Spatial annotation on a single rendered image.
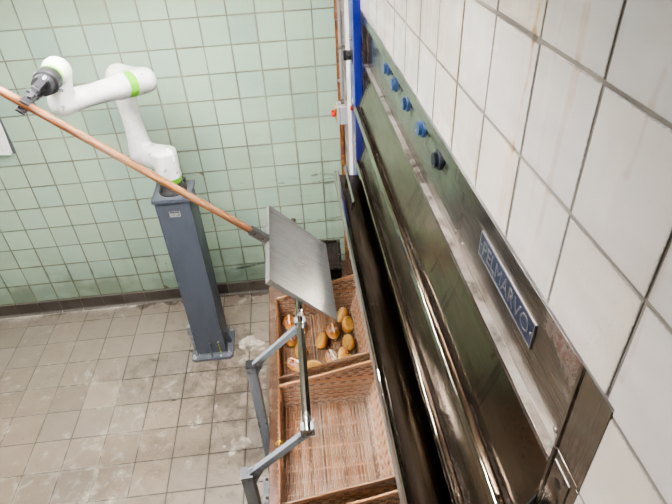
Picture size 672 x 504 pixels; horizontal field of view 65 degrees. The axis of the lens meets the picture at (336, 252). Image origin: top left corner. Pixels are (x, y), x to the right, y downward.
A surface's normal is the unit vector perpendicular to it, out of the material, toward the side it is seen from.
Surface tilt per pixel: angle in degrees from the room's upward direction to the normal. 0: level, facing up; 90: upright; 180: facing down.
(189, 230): 90
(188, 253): 90
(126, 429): 0
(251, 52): 90
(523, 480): 70
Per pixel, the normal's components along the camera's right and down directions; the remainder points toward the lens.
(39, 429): -0.04, -0.80
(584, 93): -0.99, 0.10
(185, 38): 0.11, 0.59
